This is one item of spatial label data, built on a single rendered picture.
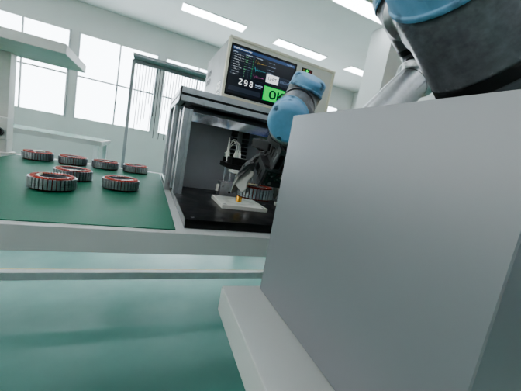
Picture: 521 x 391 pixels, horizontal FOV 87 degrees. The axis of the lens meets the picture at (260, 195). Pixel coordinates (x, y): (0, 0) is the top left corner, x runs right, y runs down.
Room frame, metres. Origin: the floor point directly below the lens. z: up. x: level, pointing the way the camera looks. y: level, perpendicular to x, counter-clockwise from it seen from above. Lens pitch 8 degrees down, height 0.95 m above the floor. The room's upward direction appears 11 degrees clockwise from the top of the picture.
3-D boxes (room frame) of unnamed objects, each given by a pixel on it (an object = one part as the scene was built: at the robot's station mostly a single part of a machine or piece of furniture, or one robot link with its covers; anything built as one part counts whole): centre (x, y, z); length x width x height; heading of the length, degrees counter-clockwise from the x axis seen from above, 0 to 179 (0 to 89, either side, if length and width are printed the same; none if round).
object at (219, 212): (0.97, -0.04, 0.76); 0.64 x 0.47 x 0.02; 114
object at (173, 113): (1.19, 0.42, 0.91); 0.28 x 0.03 x 0.32; 24
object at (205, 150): (1.19, 0.06, 0.92); 0.66 x 0.01 x 0.30; 114
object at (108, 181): (0.91, 0.47, 0.77); 0.11 x 0.11 x 0.04
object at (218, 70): (1.25, 0.07, 1.22); 0.44 x 0.39 x 0.20; 114
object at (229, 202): (0.90, 0.07, 0.78); 0.15 x 0.15 x 0.01; 24
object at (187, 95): (1.25, 0.09, 1.09); 0.68 x 0.44 x 0.05; 114
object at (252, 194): (0.79, 0.02, 0.84); 0.11 x 0.11 x 0.04
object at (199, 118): (1.04, 0.00, 1.03); 0.62 x 0.01 x 0.03; 114
